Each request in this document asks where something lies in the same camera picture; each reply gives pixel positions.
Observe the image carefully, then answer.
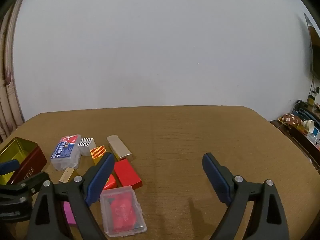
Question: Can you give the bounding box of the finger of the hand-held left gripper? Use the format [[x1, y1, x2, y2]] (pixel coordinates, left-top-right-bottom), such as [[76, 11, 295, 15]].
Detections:
[[0, 159, 21, 176], [0, 172, 50, 198]]

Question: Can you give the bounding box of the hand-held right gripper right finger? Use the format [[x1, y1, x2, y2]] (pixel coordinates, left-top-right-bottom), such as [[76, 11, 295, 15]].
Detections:
[[202, 152, 292, 240]]

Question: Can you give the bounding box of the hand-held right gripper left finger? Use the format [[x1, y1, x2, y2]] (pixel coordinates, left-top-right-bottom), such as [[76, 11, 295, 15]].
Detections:
[[26, 152, 115, 240]]

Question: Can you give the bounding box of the red tin box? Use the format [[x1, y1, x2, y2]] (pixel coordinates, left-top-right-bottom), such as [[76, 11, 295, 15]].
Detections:
[[0, 137, 48, 185]]

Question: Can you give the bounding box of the red yellow striped block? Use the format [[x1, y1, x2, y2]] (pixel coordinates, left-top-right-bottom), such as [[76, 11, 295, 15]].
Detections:
[[90, 145, 112, 166]]

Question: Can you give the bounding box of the red rectangular block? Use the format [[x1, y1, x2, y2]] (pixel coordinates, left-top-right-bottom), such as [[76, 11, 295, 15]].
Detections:
[[113, 160, 143, 189]]

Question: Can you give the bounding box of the pink block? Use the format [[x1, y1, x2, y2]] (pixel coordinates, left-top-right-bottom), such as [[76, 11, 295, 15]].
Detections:
[[62, 201, 77, 224]]

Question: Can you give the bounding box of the red rounded block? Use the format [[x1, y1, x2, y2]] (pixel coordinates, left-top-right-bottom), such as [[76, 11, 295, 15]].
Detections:
[[103, 174, 118, 190]]

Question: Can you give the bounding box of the small wooden block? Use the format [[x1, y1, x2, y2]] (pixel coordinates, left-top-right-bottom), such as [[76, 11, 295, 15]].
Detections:
[[59, 167, 75, 184]]

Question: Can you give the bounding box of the black white striped block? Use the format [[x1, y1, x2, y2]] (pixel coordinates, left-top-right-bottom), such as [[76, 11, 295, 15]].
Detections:
[[78, 137, 97, 157]]

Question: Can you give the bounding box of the clear case with red card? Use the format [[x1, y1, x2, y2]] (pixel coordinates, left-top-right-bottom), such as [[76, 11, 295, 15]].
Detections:
[[100, 185, 148, 238]]

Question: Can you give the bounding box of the clear box with blue label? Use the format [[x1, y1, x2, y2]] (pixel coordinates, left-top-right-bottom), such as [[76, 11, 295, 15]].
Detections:
[[51, 134, 82, 171]]

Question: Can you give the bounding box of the beige curtain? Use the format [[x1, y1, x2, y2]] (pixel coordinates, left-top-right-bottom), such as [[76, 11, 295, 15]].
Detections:
[[0, 0, 26, 142]]

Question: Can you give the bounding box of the wooden side cabinet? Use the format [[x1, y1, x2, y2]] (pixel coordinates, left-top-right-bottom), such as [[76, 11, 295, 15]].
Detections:
[[270, 119, 320, 173]]

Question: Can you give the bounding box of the brown flowered pouch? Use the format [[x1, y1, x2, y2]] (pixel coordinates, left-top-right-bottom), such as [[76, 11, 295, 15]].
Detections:
[[278, 113, 303, 126]]

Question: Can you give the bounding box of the clear plastic bottle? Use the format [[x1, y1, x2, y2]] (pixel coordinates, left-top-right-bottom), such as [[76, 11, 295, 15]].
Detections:
[[306, 131, 320, 143]]

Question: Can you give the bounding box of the white paper cup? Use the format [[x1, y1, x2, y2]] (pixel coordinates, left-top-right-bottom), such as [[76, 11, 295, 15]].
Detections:
[[302, 119, 315, 133]]

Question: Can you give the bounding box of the blue bag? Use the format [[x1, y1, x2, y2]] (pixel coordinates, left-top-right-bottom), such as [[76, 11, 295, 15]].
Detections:
[[293, 108, 317, 122]]

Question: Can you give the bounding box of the wall television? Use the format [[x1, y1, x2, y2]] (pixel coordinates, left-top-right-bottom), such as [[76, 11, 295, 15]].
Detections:
[[303, 12, 320, 79]]

